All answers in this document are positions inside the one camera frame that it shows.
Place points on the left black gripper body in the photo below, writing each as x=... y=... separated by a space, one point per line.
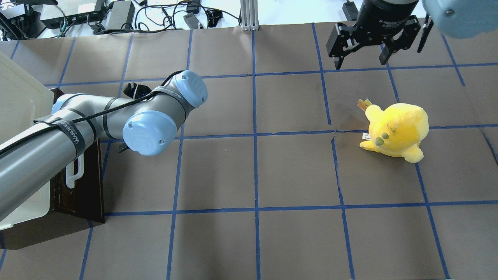
x=131 y=90

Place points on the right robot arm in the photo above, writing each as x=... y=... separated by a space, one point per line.
x=458 y=19

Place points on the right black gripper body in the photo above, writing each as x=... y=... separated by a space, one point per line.
x=380 y=16

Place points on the aluminium frame post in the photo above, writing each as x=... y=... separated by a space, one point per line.
x=249 y=15

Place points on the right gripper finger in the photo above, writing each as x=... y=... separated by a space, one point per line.
x=405 y=41
x=341 y=43

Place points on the yellow plush toy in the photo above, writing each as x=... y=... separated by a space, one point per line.
x=396 y=131

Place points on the white drawer handle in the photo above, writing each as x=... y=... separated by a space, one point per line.
x=74 y=171

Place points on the white cabinet box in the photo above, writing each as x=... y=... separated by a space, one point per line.
x=22 y=99

